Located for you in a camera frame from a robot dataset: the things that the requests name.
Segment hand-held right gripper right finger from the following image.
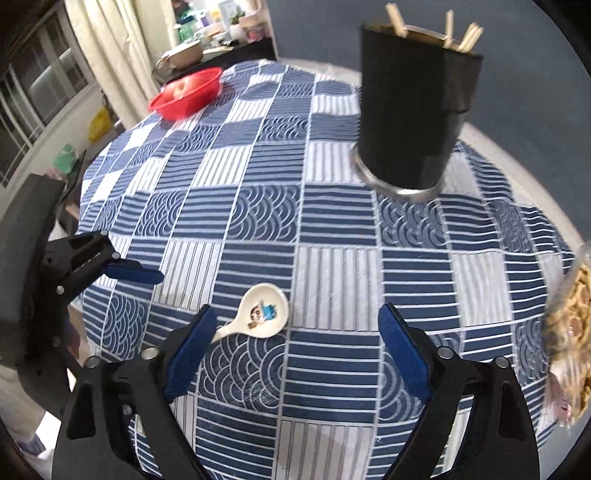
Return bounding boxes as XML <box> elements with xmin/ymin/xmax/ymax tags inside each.
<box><xmin>377</xmin><ymin>302</ymin><xmax>541</xmax><ymax>480</ymax></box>

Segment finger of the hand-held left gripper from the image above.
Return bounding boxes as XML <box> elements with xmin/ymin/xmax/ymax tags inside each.
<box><xmin>44</xmin><ymin>231</ymin><xmax>165</xmax><ymax>305</ymax></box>

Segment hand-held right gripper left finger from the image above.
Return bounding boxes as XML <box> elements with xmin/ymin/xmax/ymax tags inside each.
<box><xmin>51</xmin><ymin>304</ymin><xmax>218</xmax><ymax>480</ymax></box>

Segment white ceramic cartoon spoon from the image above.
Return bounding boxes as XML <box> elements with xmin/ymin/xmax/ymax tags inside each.
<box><xmin>210</xmin><ymin>282</ymin><xmax>290</xmax><ymax>343</ymax></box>

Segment black cylindrical utensil holder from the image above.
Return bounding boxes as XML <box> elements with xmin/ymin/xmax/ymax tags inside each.
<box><xmin>353</xmin><ymin>23</ymin><xmax>485</xmax><ymax>202</ymax></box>

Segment green packet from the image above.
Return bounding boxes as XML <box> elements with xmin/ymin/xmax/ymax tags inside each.
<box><xmin>52</xmin><ymin>143</ymin><xmax>78</xmax><ymax>175</ymax></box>

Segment yellow plastic bag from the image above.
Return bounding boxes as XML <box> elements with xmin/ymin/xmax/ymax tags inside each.
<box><xmin>87</xmin><ymin>107</ymin><xmax>112</xmax><ymax>142</ymax></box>

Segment blue white patterned tablecloth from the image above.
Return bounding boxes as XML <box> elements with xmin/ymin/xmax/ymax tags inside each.
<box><xmin>76</xmin><ymin>59</ymin><xmax>583</xmax><ymax>480</ymax></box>

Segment clear plastic cookie box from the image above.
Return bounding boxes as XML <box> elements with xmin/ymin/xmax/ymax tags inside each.
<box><xmin>542</xmin><ymin>244</ymin><xmax>591</xmax><ymax>426</ymax></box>

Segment red plastic bowl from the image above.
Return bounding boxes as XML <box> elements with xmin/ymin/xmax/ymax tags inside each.
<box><xmin>147</xmin><ymin>66</ymin><xmax>224</xmax><ymax>122</ymax></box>

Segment window with grille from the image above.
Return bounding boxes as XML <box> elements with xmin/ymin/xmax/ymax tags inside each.
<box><xmin>0</xmin><ymin>11</ymin><xmax>103</xmax><ymax>188</ymax></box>

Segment pale pink fruit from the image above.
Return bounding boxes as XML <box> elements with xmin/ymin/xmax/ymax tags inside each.
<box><xmin>168</xmin><ymin>78</ymin><xmax>195</xmax><ymax>100</ymax></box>

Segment cream curtain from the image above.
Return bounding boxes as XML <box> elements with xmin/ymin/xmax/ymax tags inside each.
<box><xmin>66</xmin><ymin>0</ymin><xmax>160</xmax><ymax>126</ymax></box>

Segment white ceramic pot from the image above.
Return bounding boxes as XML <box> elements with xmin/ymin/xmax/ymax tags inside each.
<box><xmin>156</xmin><ymin>39</ymin><xmax>205</xmax><ymax>71</ymax></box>

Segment dark cluttered side table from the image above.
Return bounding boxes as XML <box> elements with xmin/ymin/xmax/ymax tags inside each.
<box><xmin>154</xmin><ymin>36</ymin><xmax>279</xmax><ymax>86</ymax></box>

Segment grey blue upholstered sofa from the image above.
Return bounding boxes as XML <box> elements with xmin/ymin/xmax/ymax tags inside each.
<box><xmin>265</xmin><ymin>0</ymin><xmax>591</xmax><ymax>153</ymax></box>

